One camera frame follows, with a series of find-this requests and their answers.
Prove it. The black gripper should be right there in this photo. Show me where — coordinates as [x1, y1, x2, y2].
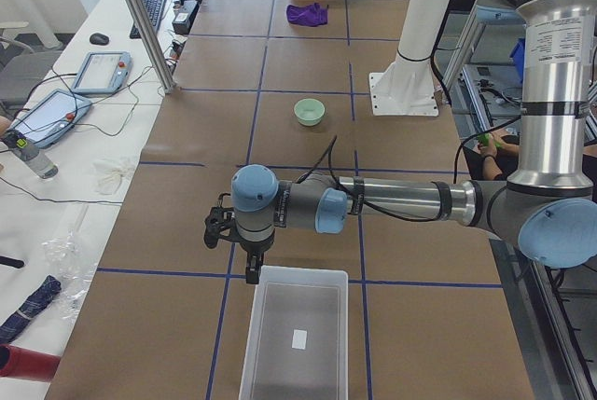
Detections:
[241, 238, 273, 284]

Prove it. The crumpled clear plastic wrap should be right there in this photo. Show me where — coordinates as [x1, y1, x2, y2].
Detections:
[42, 232, 98, 321]

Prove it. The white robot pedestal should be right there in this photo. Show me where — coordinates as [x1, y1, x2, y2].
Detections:
[368, 0, 450, 117]

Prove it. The black keyboard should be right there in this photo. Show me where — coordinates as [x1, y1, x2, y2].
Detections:
[142, 0, 168, 33]

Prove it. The upper teach pendant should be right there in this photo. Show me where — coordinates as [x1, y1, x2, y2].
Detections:
[71, 51, 132, 97]

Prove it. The red cylinder bottle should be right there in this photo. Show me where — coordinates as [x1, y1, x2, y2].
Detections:
[1, 344, 61, 382]

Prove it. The lower teach pendant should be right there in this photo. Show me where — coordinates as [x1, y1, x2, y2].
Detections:
[11, 90, 91, 149]

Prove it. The teach pendant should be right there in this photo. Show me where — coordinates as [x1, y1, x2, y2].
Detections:
[71, 51, 132, 97]
[11, 90, 91, 149]

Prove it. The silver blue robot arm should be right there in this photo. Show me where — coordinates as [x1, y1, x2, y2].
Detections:
[226, 0, 596, 284]

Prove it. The black power box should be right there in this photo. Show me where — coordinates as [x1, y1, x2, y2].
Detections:
[172, 0, 199, 35]

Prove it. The clear water bottle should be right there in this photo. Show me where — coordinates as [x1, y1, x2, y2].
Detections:
[1, 129, 58, 179]

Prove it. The black computer mouse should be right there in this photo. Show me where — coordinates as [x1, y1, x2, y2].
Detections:
[89, 33, 110, 46]

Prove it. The aluminium frame post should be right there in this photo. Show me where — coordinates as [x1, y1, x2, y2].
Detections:
[125, 0, 176, 94]

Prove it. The purple cloth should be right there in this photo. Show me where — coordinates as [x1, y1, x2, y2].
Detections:
[285, 3, 328, 27]

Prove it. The white label in bin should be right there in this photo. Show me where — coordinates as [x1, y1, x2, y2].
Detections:
[291, 329, 308, 351]

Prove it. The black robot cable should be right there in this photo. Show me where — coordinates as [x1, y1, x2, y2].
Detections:
[296, 134, 444, 223]

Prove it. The white crumpled cloth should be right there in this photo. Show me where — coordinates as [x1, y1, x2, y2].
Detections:
[93, 157, 137, 195]

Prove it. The clear plastic bin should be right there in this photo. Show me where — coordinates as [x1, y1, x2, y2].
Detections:
[239, 266, 348, 399]

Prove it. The seated person in black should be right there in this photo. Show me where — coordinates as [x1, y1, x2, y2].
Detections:
[465, 133, 597, 183]

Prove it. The folded blue umbrella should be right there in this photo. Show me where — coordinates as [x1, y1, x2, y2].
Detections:
[1, 275, 62, 344]

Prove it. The blue storage bin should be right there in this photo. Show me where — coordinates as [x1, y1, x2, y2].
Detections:
[509, 38, 525, 74]

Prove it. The mint green bowl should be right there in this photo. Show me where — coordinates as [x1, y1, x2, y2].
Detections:
[293, 98, 326, 127]

